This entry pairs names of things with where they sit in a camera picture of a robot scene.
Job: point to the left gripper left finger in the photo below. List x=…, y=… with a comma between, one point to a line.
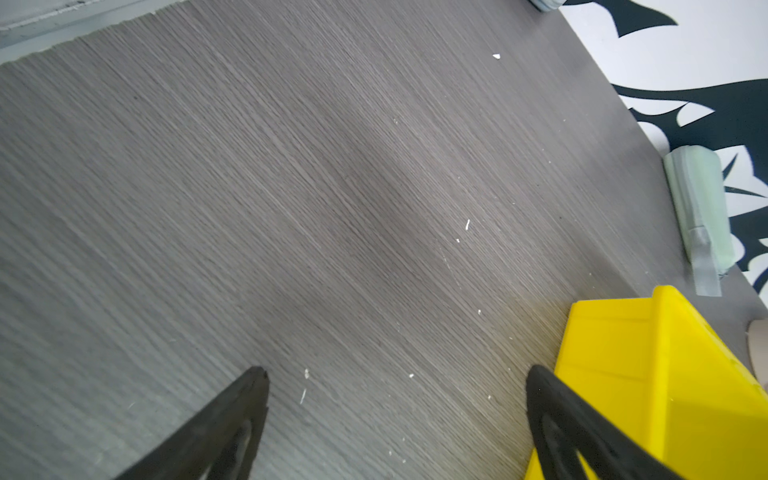
x=219, y=442

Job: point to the yellow plastic bin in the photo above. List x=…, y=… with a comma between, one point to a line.
x=656, y=369

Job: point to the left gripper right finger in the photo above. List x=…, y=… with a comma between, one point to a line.
x=570, y=435

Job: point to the green glasses case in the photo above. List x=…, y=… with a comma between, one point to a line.
x=698, y=193

